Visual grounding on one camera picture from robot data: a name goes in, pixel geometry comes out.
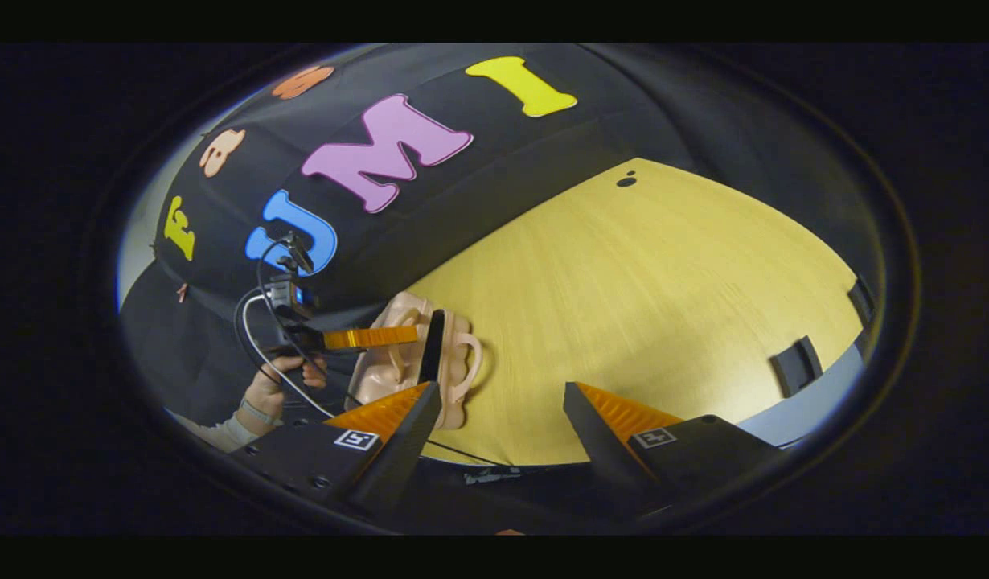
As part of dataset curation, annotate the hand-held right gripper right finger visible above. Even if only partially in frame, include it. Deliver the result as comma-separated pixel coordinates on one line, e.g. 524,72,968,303
563,381,786,517

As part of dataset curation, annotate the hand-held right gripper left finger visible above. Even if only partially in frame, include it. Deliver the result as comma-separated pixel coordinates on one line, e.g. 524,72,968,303
232,380,443,517

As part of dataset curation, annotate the pink suitcase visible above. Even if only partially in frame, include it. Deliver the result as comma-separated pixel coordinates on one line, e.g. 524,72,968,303
348,291,485,431

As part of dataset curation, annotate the grey wristband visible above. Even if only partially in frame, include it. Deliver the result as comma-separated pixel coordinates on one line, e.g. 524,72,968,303
237,396,280,427

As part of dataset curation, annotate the black block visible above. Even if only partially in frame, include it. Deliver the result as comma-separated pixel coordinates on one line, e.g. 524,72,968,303
769,336,823,400

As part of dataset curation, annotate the black cable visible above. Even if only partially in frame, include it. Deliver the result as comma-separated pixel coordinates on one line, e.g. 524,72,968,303
256,233,302,355

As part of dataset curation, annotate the white cable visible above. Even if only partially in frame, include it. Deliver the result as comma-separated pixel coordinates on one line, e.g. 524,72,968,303
241,294,339,419

